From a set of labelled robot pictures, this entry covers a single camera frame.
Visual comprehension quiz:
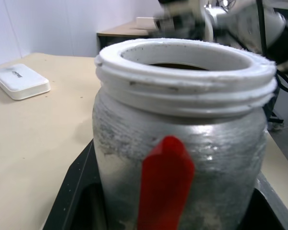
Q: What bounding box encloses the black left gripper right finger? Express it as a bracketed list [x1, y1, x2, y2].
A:
[237, 171, 288, 230]

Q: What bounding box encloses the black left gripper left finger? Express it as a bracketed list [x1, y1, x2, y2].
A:
[42, 138, 108, 230]

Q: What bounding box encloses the white grey plastic jar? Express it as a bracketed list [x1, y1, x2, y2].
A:
[91, 37, 278, 230]

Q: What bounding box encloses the white flat plastic box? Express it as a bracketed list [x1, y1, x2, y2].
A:
[0, 63, 51, 101]

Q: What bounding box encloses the red plastic tab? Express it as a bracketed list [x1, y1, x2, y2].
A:
[137, 135, 196, 230]

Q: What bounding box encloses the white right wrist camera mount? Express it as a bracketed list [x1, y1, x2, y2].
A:
[203, 3, 223, 41]

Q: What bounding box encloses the wooden desk with dark frame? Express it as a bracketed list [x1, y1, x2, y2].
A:
[96, 19, 159, 58]

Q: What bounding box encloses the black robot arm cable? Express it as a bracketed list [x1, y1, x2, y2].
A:
[255, 0, 267, 57]

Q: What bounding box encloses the black floor cable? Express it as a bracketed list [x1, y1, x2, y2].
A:
[268, 70, 288, 130]

